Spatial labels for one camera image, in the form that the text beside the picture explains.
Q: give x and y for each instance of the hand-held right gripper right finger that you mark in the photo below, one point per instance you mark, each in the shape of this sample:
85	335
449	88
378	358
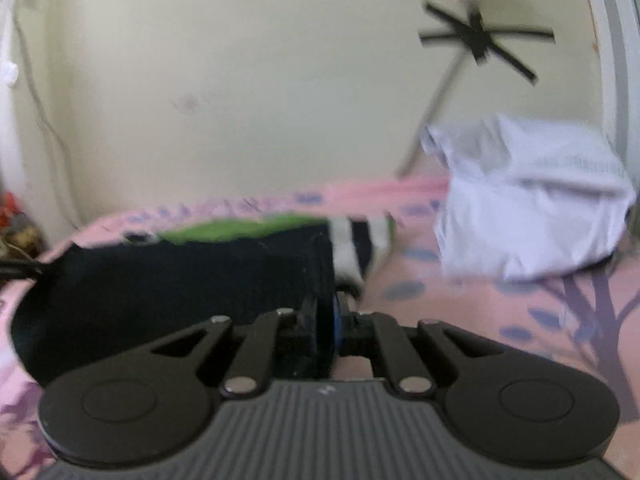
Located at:
340	325

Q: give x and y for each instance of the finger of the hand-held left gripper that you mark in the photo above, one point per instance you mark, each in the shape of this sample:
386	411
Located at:
20	269

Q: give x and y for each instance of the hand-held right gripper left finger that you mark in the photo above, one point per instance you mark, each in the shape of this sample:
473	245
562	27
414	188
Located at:
314	332

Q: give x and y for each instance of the black garment with white stripes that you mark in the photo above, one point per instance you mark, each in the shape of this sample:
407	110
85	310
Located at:
165	285

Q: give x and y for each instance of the red plastic bag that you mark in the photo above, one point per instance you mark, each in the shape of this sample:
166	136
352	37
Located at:
7	207

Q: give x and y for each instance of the pink tree-print bedsheet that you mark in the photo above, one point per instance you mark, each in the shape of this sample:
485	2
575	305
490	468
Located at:
450	310

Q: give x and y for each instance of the green garment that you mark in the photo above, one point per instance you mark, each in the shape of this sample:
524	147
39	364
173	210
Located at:
225	230

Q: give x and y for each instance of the black-armed metal stand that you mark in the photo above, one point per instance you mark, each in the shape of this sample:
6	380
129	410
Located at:
477	35

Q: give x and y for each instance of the white door frame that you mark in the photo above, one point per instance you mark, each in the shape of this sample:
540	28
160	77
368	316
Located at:
612	60

